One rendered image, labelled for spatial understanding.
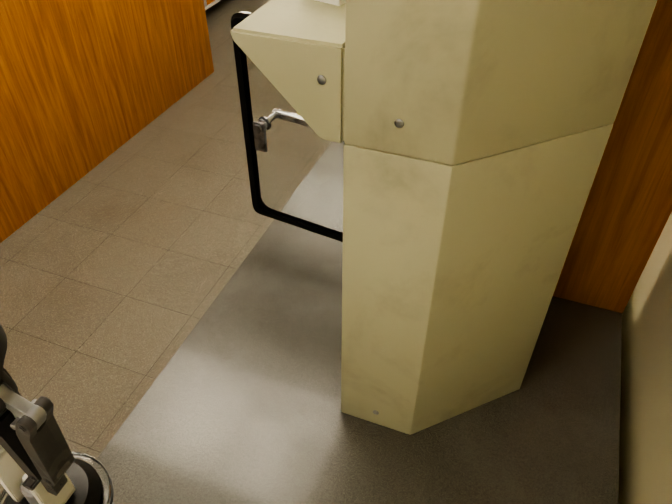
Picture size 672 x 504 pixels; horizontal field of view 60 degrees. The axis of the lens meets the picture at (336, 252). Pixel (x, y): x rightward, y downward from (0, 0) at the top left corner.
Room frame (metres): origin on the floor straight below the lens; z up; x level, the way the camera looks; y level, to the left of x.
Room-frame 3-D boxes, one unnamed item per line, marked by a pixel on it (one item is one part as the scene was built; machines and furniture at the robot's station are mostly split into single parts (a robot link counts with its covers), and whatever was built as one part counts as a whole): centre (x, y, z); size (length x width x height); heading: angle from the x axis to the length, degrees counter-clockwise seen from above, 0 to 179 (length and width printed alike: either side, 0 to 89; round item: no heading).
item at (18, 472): (0.26, 0.29, 1.22); 0.03 x 0.01 x 0.07; 159
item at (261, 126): (0.91, 0.13, 1.18); 0.02 x 0.02 x 0.06; 62
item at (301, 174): (0.87, 0.03, 1.19); 0.30 x 0.01 x 0.40; 62
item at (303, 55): (0.67, -0.01, 1.46); 0.32 x 0.11 x 0.10; 159
